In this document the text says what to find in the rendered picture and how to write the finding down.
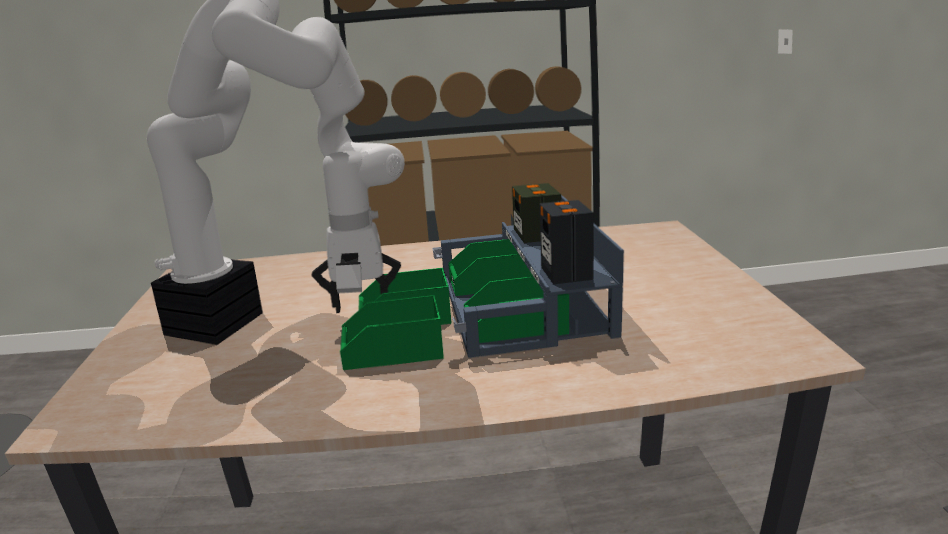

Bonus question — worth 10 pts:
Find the green bin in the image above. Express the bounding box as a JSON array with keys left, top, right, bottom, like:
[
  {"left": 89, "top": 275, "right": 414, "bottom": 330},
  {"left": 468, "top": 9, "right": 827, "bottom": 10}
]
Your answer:
[
  {"left": 464, "top": 276, "right": 569, "bottom": 343},
  {"left": 359, "top": 268, "right": 452, "bottom": 325},
  {"left": 449, "top": 239, "right": 533, "bottom": 296},
  {"left": 340, "top": 295, "right": 444, "bottom": 370}
]

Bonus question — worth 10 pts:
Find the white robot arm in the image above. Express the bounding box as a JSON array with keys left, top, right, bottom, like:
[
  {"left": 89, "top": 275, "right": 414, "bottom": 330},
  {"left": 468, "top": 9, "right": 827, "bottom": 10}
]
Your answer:
[{"left": 147, "top": 0, "right": 404, "bottom": 284}]

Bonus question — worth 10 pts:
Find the dark grey metal shelf rack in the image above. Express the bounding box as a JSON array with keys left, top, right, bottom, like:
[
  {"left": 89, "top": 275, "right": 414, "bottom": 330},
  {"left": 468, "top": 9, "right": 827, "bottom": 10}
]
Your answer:
[{"left": 432, "top": 222, "right": 624, "bottom": 358}]

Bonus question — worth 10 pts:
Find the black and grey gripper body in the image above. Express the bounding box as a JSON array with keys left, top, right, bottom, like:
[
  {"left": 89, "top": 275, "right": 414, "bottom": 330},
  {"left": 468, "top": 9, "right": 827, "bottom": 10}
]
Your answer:
[{"left": 326, "top": 222, "right": 383, "bottom": 282}]

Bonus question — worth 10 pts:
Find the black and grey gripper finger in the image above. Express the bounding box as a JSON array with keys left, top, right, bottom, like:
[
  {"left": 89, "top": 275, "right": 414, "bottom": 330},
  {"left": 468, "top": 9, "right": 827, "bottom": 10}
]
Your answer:
[
  {"left": 312, "top": 260, "right": 341, "bottom": 313},
  {"left": 375, "top": 253, "right": 401, "bottom": 294}
]

